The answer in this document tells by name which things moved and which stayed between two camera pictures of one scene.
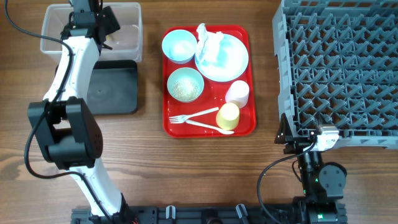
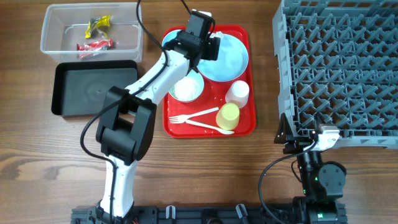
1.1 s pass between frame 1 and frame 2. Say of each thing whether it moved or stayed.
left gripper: moved
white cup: stayed
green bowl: stayed
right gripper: stayed
